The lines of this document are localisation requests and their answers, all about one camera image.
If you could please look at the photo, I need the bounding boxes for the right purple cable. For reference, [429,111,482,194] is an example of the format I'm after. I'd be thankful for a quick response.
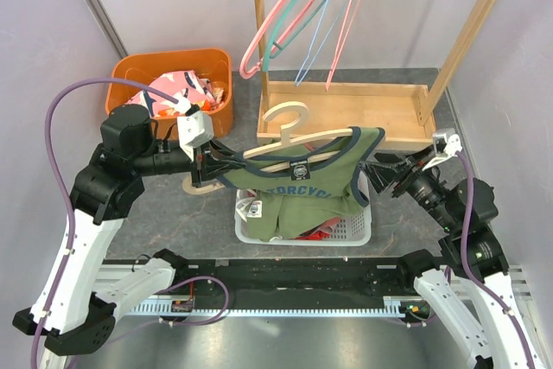
[381,150,541,369]

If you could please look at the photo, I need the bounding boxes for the patterned clothes in bin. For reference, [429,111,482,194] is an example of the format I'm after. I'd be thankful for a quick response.
[127,70,225,118]

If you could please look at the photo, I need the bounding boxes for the beige wooden hanger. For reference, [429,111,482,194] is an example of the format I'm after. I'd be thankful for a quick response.
[182,101,353,195]

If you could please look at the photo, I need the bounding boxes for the slotted cable duct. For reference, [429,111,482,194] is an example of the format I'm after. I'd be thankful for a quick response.
[127,297,422,318]

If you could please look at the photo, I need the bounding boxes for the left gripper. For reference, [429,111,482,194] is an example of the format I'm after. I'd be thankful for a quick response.
[132,134,247,187]

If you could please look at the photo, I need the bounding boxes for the blue wire hanger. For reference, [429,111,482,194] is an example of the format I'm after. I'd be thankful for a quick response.
[295,0,348,86]

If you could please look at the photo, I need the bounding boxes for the purple cable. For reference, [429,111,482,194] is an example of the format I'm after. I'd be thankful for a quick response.
[381,150,541,369]
[29,77,229,369]

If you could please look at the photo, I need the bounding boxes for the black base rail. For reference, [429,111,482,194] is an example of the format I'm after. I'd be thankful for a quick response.
[139,256,459,310]

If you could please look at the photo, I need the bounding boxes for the orange plastic bin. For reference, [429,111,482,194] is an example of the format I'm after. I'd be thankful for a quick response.
[105,48,233,139]

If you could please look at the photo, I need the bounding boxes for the pink plastic hanger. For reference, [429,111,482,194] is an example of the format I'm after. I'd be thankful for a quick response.
[238,0,327,80]

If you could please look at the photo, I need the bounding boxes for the red tank top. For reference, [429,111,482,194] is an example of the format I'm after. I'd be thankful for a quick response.
[296,230,332,240]

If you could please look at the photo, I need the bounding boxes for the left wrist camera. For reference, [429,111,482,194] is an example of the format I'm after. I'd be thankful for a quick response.
[176,100,214,161]

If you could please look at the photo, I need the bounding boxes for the green tank top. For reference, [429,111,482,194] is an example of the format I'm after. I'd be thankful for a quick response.
[217,126,385,243]

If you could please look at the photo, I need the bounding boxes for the white plastic basket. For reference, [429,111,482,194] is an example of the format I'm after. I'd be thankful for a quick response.
[234,190,372,247]

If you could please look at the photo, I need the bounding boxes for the white tank top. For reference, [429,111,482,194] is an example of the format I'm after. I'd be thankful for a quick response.
[234,189,283,245]

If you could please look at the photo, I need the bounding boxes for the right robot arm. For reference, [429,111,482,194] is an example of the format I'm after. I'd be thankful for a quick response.
[364,148,545,368]

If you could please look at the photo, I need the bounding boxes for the wooden clothes rack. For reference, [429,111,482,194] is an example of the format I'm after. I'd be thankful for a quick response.
[239,0,496,151]

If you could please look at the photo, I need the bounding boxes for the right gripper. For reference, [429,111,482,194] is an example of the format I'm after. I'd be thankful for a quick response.
[358,143,460,230]

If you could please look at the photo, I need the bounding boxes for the aluminium wall profile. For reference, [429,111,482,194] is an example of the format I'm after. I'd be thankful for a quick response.
[85,0,128,59]

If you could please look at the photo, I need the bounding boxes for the teal plastic hanger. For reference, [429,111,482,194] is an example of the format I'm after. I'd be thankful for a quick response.
[257,0,322,72]

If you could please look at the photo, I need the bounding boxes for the pink wire hanger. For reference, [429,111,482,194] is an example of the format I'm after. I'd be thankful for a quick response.
[325,0,361,92]

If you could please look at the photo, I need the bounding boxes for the dusty rose tank top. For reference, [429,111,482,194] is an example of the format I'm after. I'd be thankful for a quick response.
[306,217,341,234]

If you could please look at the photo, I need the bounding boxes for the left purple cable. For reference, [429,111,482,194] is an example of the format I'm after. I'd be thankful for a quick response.
[29,77,229,369]

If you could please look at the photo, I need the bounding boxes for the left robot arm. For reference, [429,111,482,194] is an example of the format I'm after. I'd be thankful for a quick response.
[12,105,240,357]

